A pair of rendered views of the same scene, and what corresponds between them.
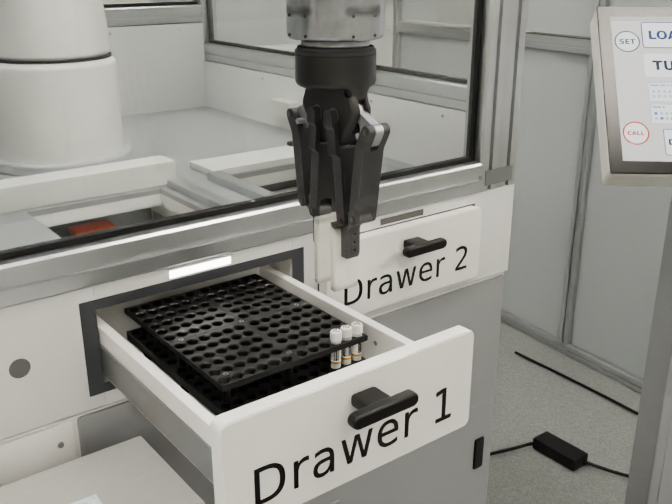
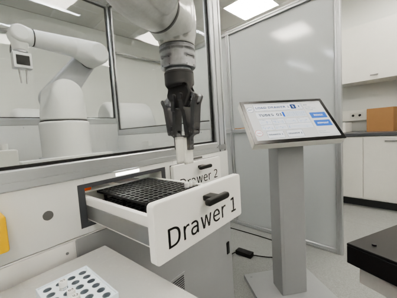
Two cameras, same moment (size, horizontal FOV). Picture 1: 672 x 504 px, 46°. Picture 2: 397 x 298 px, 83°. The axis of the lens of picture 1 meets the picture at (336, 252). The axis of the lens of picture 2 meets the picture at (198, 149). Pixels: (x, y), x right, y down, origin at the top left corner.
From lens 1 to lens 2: 0.29 m
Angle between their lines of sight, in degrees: 20
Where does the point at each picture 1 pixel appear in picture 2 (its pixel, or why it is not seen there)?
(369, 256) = (187, 170)
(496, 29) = (216, 100)
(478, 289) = not seen: hidden behind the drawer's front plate
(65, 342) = (70, 203)
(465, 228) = (215, 162)
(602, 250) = (243, 188)
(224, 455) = (154, 220)
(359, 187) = (194, 117)
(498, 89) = (219, 119)
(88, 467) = (81, 261)
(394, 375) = (216, 188)
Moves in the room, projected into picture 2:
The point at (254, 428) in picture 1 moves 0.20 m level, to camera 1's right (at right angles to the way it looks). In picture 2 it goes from (166, 207) to (269, 194)
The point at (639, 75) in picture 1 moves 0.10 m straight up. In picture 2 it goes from (256, 118) to (254, 100)
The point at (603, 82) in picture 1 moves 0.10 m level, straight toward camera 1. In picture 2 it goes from (246, 120) to (248, 120)
